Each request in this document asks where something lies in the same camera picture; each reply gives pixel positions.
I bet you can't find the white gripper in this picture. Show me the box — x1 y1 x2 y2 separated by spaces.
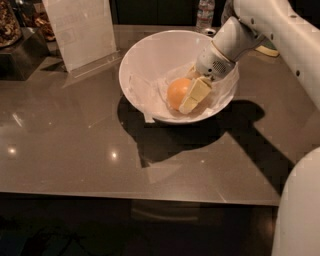
179 43 235 114

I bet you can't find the orange fruit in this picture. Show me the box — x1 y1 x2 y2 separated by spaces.
167 78 191 110

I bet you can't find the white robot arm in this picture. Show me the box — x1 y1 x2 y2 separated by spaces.
191 0 320 256

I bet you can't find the white bowl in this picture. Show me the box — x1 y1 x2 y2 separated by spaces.
118 30 240 125

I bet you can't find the white crumpled paper liner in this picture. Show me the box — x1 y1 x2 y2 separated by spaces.
125 62 239 124

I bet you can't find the silver drink can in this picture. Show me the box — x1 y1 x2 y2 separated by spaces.
202 28 217 37

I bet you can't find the clear plastic water bottle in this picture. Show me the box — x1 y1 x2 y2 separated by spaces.
196 0 215 32

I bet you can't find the person in grey trousers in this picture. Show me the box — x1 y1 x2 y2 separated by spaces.
221 0 234 25

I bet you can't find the yellow green sponge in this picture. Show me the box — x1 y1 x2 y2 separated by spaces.
255 39 279 57

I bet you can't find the clear acrylic sign holder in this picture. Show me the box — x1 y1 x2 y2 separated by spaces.
43 0 120 78

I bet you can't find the snack jar in background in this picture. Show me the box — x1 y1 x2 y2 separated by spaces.
23 0 56 42

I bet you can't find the dark metal box stand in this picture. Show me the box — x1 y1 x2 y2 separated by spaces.
0 28 49 81

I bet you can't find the glass jar of nuts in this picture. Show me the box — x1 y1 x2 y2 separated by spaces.
0 0 22 48

